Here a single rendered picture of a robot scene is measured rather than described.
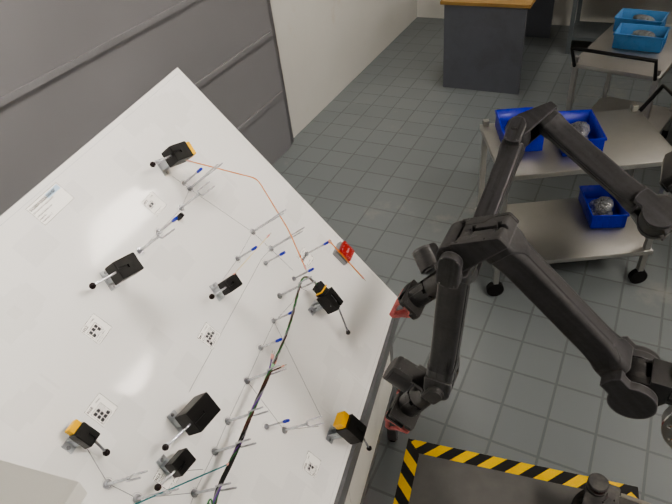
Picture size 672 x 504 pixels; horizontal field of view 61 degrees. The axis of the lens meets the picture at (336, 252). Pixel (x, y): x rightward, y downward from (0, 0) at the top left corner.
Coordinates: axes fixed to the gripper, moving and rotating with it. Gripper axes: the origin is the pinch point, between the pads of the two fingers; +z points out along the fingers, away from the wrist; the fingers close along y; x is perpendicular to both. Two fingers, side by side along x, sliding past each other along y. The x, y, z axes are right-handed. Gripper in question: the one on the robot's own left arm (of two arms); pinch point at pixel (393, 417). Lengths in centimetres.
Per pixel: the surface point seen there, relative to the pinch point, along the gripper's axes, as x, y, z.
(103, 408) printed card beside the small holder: -55, 39, -6
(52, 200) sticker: -90, 14, -18
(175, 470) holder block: -36, 41, -6
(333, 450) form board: -6.1, 7.3, 18.8
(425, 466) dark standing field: 44, -46, 95
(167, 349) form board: -53, 20, -3
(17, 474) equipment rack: -44, 66, -67
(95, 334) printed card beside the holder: -65, 29, -9
